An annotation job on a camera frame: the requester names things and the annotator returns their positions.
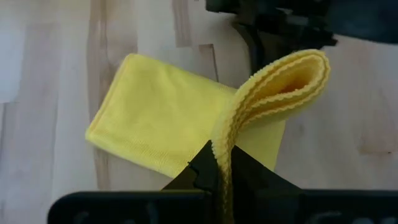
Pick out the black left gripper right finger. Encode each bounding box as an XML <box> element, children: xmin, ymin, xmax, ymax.
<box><xmin>231</xmin><ymin>144</ymin><xmax>303</xmax><ymax>224</ymax></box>

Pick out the yellow microfiber towel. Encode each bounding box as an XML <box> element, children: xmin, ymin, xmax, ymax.
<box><xmin>85</xmin><ymin>49</ymin><xmax>331</xmax><ymax>224</ymax></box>

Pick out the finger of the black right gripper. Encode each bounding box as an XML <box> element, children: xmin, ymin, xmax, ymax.
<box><xmin>232</xmin><ymin>22</ymin><xmax>262</xmax><ymax>77</ymax></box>
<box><xmin>259</xmin><ymin>30</ymin><xmax>312</xmax><ymax>68</ymax></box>

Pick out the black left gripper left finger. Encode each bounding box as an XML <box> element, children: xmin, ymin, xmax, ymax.
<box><xmin>161</xmin><ymin>139</ymin><xmax>220</xmax><ymax>194</ymax></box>

